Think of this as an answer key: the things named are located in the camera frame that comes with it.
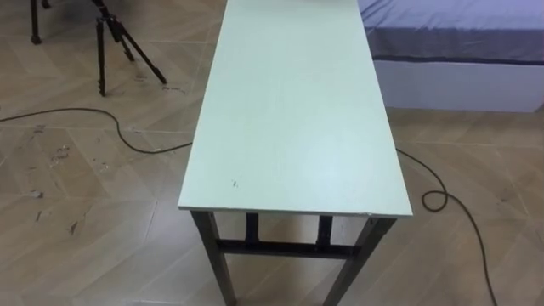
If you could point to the white-top folding table black legs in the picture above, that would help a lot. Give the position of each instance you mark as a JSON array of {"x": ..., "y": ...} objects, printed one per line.
[{"x": 293, "y": 127}]

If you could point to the black tripod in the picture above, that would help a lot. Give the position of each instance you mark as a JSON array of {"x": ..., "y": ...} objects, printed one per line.
[
  {"x": 35, "y": 25},
  {"x": 101, "y": 55}
]

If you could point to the grey bed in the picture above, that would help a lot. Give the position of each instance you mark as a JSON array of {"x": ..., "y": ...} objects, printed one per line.
[{"x": 459, "y": 38}]

